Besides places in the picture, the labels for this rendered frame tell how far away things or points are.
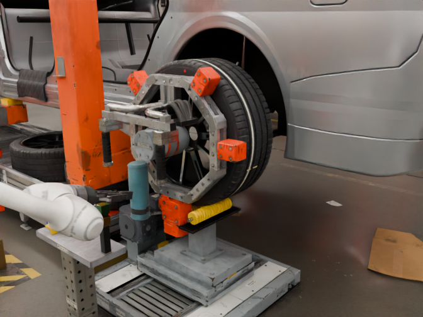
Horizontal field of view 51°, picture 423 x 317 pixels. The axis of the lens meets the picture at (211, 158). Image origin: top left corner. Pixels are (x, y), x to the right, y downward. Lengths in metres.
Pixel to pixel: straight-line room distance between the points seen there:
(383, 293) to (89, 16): 1.99
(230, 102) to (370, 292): 1.29
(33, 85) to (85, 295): 2.01
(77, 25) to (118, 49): 2.64
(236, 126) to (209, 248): 0.73
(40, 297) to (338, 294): 1.52
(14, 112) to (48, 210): 2.93
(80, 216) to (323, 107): 1.06
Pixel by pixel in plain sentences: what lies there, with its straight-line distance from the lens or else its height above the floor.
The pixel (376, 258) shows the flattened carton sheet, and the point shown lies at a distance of 2.81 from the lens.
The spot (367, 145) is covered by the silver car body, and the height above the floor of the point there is 0.87.
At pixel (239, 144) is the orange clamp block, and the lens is 1.68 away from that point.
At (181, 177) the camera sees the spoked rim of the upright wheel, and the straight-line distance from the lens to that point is 2.06.
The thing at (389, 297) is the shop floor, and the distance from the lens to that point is 2.49.
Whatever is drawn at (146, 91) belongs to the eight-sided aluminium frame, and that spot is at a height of 1.05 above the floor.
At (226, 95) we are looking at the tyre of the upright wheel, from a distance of 1.76.
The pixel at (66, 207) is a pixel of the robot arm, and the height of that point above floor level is 0.82.
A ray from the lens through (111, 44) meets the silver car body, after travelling 4.75.
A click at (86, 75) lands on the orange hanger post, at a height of 1.10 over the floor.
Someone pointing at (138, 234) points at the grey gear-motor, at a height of 0.29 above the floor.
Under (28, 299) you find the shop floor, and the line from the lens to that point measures 2.51.
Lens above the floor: 1.31
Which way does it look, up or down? 17 degrees down
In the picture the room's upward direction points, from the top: straight up
